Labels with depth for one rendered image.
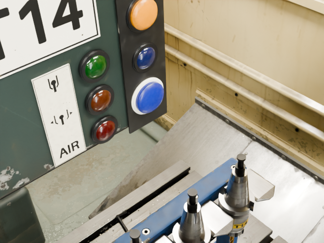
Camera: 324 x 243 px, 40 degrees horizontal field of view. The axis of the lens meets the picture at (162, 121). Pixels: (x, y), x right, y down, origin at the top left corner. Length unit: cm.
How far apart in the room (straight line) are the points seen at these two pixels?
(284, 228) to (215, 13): 66
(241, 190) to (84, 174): 106
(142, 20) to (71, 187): 141
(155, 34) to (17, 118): 13
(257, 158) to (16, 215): 75
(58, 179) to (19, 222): 40
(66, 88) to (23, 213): 108
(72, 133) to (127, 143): 149
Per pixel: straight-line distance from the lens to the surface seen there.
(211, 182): 83
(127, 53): 36
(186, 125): 157
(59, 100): 34
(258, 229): 118
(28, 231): 146
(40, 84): 33
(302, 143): 136
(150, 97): 39
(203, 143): 151
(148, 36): 37
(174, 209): 79
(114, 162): 178
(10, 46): 30
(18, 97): 32
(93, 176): 174
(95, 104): 36
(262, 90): 136
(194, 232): 73
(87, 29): 33
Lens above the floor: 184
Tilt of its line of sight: 40 degrees down
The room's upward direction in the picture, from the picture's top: 2 degrees counter-clockwise
